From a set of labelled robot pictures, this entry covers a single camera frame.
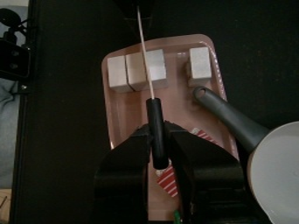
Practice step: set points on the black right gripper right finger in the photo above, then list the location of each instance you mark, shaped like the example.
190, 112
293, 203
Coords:
210, 175

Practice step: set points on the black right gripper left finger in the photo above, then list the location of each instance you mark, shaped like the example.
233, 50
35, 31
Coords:
121, 175

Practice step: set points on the red white striped toy piece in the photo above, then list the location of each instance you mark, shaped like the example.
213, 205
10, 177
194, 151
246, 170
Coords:
169, 180

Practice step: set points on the green toy piece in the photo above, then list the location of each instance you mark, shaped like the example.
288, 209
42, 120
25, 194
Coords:
177, 217

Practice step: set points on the white sushi rice block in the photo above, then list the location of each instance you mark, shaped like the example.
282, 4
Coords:
137, 71
157, 68
201, 66
118, 74

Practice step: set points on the grey toy pan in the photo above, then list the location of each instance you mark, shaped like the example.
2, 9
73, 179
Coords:
273, 169

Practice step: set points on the pink plastic tray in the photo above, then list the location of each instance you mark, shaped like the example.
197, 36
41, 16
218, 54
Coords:
129, 116

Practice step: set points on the black clamp mount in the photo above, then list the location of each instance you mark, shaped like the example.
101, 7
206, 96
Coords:
14, 58

